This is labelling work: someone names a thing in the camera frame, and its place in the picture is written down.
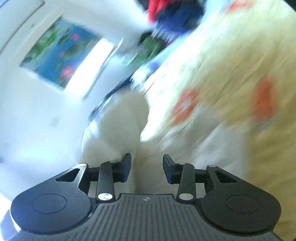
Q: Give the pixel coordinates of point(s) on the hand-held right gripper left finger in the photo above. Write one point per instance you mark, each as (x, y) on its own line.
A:
(124, 167)

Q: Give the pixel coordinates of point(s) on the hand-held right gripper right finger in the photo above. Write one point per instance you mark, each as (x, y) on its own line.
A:
(167, 167)

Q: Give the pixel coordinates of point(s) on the white garment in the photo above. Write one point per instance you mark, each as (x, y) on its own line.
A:
(120, 125)

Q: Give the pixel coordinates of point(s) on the window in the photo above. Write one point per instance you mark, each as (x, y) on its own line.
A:
(94, 62)

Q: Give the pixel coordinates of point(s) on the yellow printed blanket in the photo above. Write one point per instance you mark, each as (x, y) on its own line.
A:
(231, 67)

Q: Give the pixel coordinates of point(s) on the green cloth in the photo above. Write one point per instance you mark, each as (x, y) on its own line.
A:
(148, 49)

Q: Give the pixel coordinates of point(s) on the navy jacket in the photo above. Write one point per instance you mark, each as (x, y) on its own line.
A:
(182, 18)

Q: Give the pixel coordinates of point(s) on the red jacket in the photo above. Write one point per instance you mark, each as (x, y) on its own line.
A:
(158, 9)

